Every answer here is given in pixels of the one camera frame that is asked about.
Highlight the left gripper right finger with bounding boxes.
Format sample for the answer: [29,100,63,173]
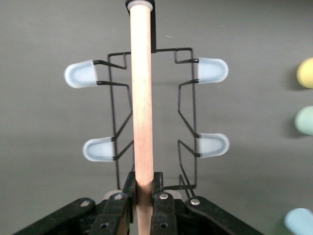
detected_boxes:
[149,171,178,235]

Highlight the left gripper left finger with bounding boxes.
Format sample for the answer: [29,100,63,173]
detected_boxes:
[91,171,138,235]

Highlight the black wire cup holder rack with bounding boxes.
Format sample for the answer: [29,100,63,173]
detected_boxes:
[64,0,231,235]

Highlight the pale green plastic cup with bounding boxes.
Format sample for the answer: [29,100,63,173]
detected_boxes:
[294,105,313,137]

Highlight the yellow plastic cup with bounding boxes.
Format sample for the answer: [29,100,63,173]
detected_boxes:
[296,57,313,90]

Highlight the light blue plastic cup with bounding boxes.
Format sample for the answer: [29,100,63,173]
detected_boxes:
[284,208,313,235]

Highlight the dark grey table cloth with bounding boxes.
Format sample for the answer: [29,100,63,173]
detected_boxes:
[0,0,313,235]

